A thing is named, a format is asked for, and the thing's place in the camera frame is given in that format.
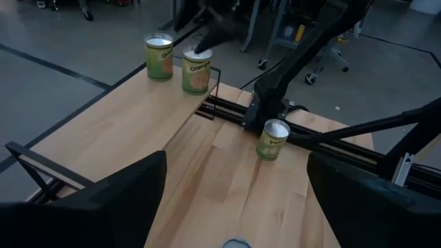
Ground silver frame bracket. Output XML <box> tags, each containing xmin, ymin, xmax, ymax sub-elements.
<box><xmin>391</xmin><ymin>152</ymin><xmax>415</xmax><ymax>187</ymax></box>

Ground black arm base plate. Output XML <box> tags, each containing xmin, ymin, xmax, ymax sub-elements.
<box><xmin>240</xmin><ymin>92</ymin><xmax>309</xmax><ymax>134</ymax></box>

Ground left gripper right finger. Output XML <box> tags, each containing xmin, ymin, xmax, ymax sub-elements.
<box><xmin>306</xmin><ymin>152</ymin><xmax>441</xmax><ymax>248</ymax></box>

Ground grey office chair base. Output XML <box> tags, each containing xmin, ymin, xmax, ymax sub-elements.
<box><xmin>305</xmin><ymin>36</ymin><xmax>351</xmax><ymax>86</ymax></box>

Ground yellow bottle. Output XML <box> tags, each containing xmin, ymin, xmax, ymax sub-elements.
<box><xmin>294</xmin><ymin>23</ymin><xmax>307</xmax><ymax>43</ymax></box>

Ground wooden shelf board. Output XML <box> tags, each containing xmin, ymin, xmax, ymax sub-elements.
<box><xmin>29</xmin><ymin>63</ymin><xmax>221</xmax><ymax>189</ymax></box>

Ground small teal pink can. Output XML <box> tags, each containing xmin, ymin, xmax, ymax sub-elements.
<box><xmin>222</xmin><ymin>237</ymin><xmax>253</xmax><ymax>248</ymax></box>

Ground black table frame rails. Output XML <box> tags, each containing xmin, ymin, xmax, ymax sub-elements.
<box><xmin>194</xmin><ymin>94</ymin><xmax>441</xmax><ymax>200</ymax></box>

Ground green pears can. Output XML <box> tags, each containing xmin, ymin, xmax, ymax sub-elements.
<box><xmin>256</xmin><ymin>118</ymin><xmax>291</xmax><ymax>162</ymax></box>

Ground green oranges can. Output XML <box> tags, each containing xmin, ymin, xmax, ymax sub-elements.
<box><xmin>181</xmin><ymin>44</ymin><xmax>213</xmax><ymax>96</ymax></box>
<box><xmin>143</xmin><ymin>32</ymin><xmax>174</xmax><ymax>83</ymax></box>

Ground grey wheeled cart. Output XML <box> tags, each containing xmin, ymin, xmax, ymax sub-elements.
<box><xmin>239</xmin><ymin>0</ymin><xmax>300</xmax><ymax>72</ymax></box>

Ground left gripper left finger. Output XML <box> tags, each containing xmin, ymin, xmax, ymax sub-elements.
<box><xmin>0</xmin><ymin>150</ymin><xmax>168</xmax><ymax>248</ymax></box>

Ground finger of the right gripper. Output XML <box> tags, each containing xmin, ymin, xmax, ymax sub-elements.
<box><xmin>194</xmin><ymin>23</ymin><xmax>239</xmax><ymax>55</ymax></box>

